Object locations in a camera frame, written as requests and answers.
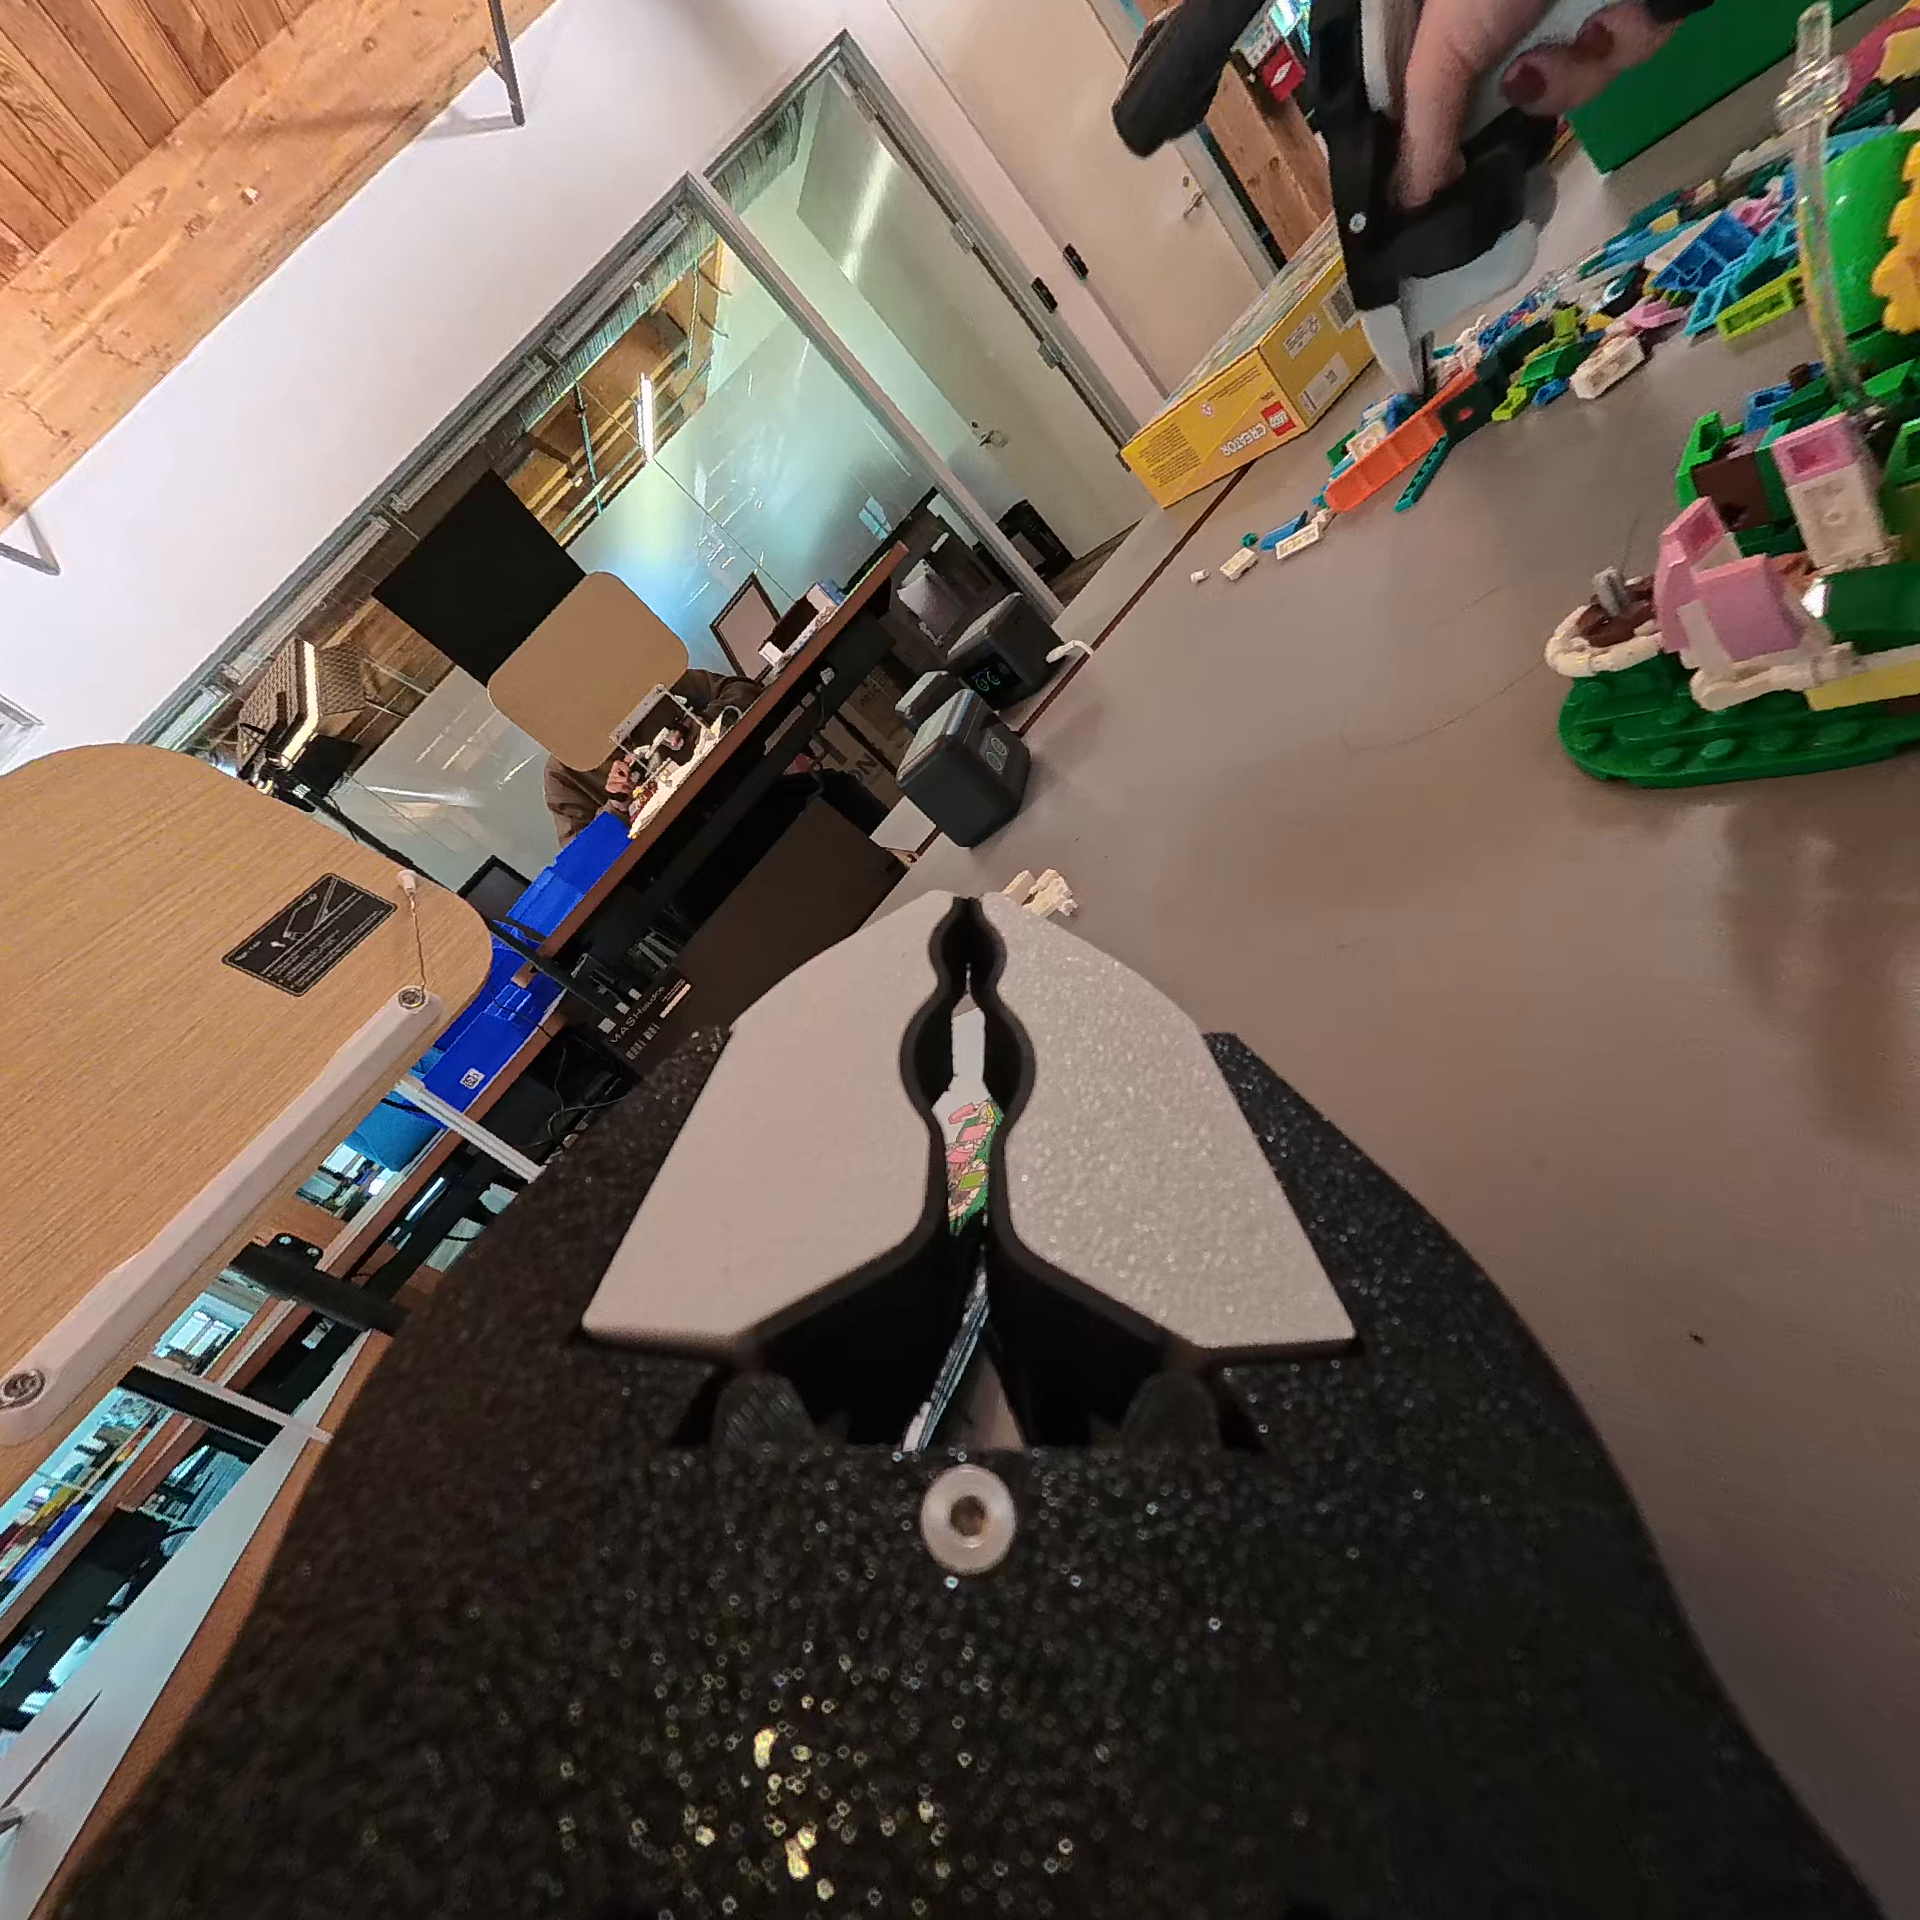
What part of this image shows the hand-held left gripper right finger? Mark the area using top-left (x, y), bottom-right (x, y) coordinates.
top-left (971, 892), bottom-right (1361, 1354)

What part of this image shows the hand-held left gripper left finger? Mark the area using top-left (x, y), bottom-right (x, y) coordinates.
top-left (583, 892), bottom-right (975, 1354)

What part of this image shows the colourful instruction booklet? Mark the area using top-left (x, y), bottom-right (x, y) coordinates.
top-left (903, 1093), bottom-right (1025, 1450)

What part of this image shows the pile of lego bricks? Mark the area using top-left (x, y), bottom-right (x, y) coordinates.
top-left (1190, 142), bottom-right (1920, 588)

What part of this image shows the yellow lego box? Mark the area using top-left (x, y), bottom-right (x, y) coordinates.
top-left (1119, 223), bottom-right (1375, 511)

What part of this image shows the green lego flower model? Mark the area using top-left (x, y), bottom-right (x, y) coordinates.
top-left (1545, 0), bottom-right (1920, 788)

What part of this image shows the person's right hand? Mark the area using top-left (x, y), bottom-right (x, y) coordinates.
top-left (1387, 0), bottom-right (1667, 207)

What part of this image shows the blue storage bin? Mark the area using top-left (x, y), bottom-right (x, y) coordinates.
top-left (412, 959), bottom-right (564, 1114)
top-left (503, 809), bottom-right (633, 939)

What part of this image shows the green plastic bin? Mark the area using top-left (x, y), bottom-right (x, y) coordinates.
top-left (1569, 0), bottom-right (1878, 173)

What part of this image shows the long dark desk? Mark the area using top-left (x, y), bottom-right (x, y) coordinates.
top-left (497, 539), bottom-right (918, 1052)

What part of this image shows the black portable power station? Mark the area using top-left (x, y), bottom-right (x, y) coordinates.
top-left (896, 692), bottom-right (1033, 849)

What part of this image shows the white door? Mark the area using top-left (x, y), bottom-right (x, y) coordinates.
top-left (886, 0), bottom-right (1263, 437)

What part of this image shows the black power station with display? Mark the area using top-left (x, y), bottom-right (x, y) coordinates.
top-left (931, 593), bottom-right (1086, 706)

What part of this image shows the light wooden panel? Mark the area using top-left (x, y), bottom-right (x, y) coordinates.
top-left (0, 745), bottom-right (497, 1450)

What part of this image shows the wooden post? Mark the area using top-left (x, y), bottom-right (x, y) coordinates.
top-left (1201, 59), bottom-right (1344, 266)

